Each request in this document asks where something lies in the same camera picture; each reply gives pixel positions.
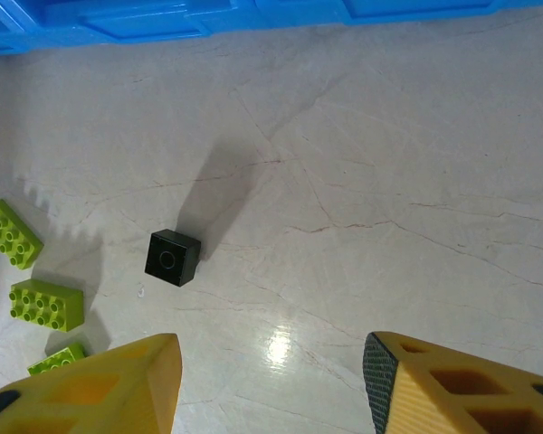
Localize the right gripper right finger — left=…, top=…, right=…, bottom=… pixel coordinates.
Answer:
left=362, top=330, right=543, bottom=434

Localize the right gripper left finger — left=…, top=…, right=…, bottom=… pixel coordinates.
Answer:
left=0, top=333, right=184, bottom=434

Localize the lime green lego brick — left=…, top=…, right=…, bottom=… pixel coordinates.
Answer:
left=26, top=342, right=88, bottom=377
left=7, top=278, right=85, bottom=334
left=0, top=198, right=45, bottom=271

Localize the black square lego brick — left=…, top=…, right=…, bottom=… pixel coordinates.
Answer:
left=144, top=228, right=202, bottom=288

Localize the blue three-compartment bin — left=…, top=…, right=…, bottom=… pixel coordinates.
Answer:
left=0, top=0, right=543, bottom=58

